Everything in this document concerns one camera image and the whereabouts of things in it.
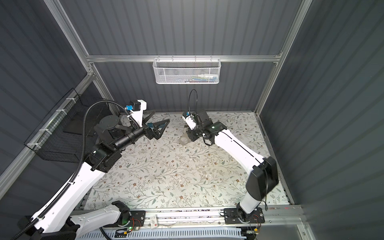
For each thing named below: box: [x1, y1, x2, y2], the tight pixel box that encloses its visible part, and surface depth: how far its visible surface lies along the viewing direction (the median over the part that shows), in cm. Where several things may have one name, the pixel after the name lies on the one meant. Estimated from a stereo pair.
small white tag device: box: [150, 214, 158, 229], surface depth 74 cm
